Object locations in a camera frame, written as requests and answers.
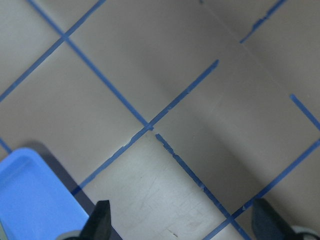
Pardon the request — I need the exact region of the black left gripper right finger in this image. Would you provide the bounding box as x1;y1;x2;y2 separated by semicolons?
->
251;198;296;240

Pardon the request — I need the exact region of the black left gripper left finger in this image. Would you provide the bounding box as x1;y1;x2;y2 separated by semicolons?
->
79;200;111;240

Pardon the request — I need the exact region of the blue plastic tray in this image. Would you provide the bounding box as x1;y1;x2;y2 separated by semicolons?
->
0;148;89;240

